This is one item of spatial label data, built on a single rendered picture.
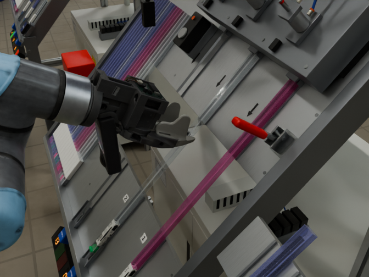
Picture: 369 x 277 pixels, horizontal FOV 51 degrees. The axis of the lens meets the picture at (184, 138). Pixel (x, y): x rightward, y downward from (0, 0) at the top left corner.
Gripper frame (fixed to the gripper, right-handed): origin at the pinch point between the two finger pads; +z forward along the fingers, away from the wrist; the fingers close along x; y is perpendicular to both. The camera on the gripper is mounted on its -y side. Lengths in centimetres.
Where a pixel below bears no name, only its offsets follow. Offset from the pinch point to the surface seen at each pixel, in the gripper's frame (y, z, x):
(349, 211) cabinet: -8, 57, -4
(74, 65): -20, 2, 80
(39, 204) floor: -101, 17, 100
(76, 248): -31.5, -8.5, 3.3
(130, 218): -18.2, -3.6, -1.7
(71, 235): -31.3, -9.0, 6.9
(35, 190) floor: -101, 17, 112
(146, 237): -16.6, -3.2, -8.2
